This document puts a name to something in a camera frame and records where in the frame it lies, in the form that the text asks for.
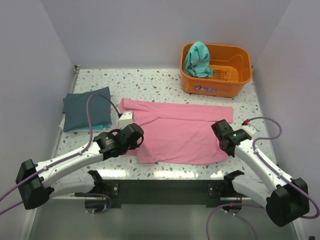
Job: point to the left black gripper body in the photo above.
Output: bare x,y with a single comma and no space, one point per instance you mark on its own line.
131,146

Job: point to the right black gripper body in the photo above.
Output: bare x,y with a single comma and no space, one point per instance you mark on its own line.
226,150

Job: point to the pink t-shirt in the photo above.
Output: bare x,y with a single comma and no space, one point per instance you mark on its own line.
177,133

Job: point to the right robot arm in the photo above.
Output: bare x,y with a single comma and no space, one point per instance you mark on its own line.
282,196

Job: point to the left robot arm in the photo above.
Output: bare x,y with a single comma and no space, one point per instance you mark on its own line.
35,180

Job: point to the folded light blue t-shirt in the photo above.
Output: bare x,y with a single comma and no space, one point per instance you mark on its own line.
101,127

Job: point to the folded dark blue t-shirt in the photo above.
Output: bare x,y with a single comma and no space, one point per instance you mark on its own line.
75,110

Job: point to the orange plastic basket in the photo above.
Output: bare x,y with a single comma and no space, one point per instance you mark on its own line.
232,70

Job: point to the teal t-shirt in basket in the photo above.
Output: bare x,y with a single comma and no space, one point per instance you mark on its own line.
197,60

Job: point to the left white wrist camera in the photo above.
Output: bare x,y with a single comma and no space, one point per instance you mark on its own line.
125,119

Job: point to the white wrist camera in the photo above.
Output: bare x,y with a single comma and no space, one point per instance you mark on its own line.
249,128
125,119

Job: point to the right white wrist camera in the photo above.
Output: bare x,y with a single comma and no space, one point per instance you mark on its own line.
249,128

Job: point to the aluminium table frame rail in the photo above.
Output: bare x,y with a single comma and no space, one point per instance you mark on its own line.
31,214

